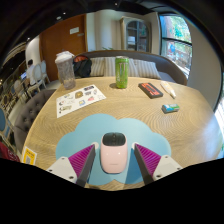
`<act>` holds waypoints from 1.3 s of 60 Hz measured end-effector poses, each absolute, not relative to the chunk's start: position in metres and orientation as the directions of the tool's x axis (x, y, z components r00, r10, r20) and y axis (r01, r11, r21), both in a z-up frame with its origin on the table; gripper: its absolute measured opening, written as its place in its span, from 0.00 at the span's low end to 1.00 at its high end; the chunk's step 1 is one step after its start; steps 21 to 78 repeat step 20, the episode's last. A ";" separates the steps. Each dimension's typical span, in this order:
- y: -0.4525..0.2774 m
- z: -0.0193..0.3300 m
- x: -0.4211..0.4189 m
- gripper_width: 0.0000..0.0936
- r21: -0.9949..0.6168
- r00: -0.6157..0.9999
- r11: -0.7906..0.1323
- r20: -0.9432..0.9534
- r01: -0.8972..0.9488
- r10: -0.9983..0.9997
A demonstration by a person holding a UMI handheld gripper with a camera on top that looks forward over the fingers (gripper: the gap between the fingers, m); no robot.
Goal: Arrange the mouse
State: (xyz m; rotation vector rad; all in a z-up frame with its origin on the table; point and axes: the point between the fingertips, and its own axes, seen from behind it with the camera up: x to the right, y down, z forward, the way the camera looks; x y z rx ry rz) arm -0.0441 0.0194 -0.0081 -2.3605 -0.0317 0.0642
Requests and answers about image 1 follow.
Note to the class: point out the blue upholstered chair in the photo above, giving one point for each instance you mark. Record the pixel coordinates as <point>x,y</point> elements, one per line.
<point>2,120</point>

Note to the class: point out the blue cloud-shaped mouse pad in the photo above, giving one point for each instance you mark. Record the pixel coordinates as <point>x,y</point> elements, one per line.
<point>83,130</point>

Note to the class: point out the grey tufted armchair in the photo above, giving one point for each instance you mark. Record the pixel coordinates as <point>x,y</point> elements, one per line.
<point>30,113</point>

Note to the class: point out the grey curved sofa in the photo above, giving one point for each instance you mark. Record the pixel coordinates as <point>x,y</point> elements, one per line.
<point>173,70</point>

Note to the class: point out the white tube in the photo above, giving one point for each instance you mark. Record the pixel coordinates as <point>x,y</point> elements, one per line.
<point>168,89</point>

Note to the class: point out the black and red box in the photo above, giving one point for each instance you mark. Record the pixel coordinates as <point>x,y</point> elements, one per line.
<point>150,90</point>

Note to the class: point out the yellow sticker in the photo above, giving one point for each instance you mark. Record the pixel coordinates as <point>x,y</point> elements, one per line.
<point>29,156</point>

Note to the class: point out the small teal packet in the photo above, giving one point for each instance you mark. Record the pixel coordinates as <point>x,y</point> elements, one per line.
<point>170,108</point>

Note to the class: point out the large window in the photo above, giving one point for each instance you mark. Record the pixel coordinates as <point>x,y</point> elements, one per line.
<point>176,43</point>

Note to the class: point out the black backpack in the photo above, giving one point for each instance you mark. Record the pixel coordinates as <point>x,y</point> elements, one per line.
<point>82,66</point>

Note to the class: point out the glass-door cabinet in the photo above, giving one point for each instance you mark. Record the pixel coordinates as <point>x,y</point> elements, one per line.
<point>136,35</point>

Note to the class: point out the white dining chairs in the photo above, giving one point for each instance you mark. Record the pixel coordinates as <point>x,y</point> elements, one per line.
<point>38,75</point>

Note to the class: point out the striped cushion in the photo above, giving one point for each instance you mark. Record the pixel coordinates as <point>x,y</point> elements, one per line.
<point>143,69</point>
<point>98,66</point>

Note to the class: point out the brown wooden door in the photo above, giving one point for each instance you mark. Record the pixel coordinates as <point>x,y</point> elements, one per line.
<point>56,40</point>

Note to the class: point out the white sticker sheet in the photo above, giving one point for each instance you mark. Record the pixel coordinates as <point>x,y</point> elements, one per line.
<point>78,100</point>

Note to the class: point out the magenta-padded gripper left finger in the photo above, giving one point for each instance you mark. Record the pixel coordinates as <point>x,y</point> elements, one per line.
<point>81,160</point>

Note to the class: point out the pink computer mouse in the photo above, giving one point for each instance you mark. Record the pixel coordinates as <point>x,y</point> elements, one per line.
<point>114,156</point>

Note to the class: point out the green drink can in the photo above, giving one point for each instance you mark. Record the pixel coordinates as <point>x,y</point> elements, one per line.
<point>121,73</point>

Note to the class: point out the clear shaker bottle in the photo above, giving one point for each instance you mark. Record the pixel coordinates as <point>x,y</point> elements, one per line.
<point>66,71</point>

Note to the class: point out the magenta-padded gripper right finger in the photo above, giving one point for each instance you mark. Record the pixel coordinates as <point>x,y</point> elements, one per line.
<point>150,160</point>

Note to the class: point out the person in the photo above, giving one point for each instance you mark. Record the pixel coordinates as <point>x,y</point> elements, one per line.
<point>30,71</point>

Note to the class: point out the ceiling spotlights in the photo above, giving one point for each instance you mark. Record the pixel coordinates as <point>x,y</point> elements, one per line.
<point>58,17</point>

